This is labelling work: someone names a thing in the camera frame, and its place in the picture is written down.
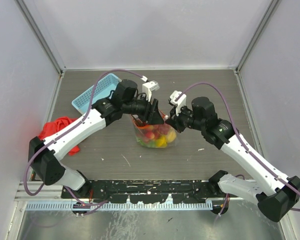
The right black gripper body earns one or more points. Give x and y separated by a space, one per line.
185 119

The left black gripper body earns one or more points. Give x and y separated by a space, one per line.
141 108

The purple red grape bunch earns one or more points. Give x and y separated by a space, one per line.
164 129

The clear orange zip top bag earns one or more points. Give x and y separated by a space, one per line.
137 123

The yellow mango slice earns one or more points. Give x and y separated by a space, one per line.
161 142

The green grape bunch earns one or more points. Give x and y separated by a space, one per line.
146 142

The red orange peach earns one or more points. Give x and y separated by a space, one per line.
149 135

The yellow pear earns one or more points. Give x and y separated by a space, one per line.
170 137

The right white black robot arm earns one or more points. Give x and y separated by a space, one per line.
272 190

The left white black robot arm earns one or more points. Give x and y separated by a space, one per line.
45 155

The light blue plastic basket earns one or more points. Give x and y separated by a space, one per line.
102 90

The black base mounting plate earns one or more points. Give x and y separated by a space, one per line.
152 191

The red crumpled cloth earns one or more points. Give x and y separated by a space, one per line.
55 126

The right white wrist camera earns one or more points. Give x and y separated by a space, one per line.
178 100

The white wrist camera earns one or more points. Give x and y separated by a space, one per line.
148 87
178 100

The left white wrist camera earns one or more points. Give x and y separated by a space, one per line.
148 87

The white slotted cable duct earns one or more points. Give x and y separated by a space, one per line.
166 206

